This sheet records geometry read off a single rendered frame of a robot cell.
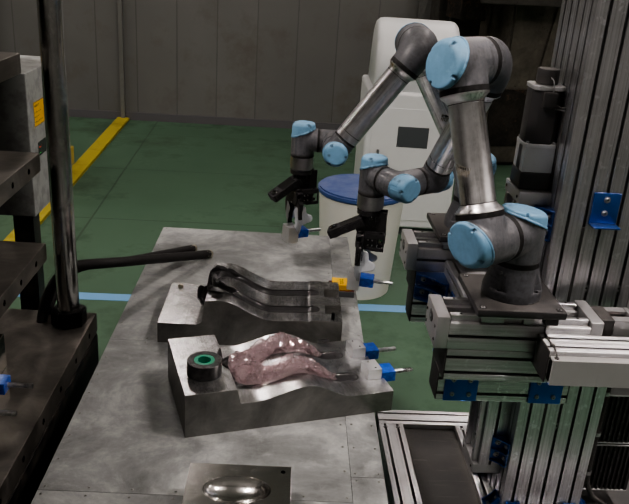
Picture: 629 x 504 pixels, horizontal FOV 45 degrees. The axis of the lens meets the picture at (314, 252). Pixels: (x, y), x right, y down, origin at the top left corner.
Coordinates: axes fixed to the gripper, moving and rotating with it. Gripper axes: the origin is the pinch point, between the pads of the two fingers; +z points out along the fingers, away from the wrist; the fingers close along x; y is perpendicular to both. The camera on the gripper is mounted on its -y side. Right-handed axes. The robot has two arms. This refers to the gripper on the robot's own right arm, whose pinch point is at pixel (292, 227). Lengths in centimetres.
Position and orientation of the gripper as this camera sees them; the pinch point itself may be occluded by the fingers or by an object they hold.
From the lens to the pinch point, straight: 256.6
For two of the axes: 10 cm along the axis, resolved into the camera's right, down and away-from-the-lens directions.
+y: 8.8, -1.3, 4.6
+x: -4.7, -3.6, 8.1
